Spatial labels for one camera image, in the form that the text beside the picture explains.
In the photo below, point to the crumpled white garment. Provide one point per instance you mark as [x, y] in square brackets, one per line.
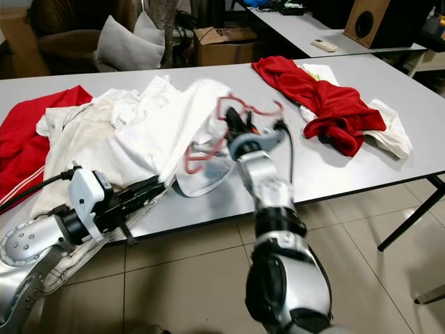
[393, 132]

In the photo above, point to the crumpled red garment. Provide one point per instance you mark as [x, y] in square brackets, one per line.
[334, 104]

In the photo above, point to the grey pillow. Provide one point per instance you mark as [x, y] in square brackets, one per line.
[128, 47]

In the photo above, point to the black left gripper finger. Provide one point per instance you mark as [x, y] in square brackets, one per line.
[144, 184]
[146, 200]

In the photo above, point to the open brown cardboard box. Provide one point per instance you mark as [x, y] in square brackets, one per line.
[222, 49]

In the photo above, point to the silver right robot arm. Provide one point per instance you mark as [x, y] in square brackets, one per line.
[271, 188]

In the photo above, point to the thin dark red hanger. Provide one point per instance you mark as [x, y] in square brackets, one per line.
[222, 103]

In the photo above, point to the patterned grey curtain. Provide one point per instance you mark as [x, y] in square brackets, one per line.
[161, 28]

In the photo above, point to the red garment with white stripe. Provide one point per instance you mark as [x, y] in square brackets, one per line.
[28, 139]

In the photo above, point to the wooden black speaker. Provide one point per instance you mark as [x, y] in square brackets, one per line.
[365, 24]

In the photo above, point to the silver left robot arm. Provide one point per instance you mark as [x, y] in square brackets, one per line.
[28, 250]

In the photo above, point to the brown leather armchair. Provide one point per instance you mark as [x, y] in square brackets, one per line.
[62, 28]

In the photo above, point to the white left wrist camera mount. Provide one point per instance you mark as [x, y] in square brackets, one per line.
[87, 191]

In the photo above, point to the black table leg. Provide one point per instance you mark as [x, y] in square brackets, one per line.
[410, 216]

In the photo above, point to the white remote control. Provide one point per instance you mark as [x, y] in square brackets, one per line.
[325, 45]

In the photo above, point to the white shirt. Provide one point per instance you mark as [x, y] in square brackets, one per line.
[160, 132]

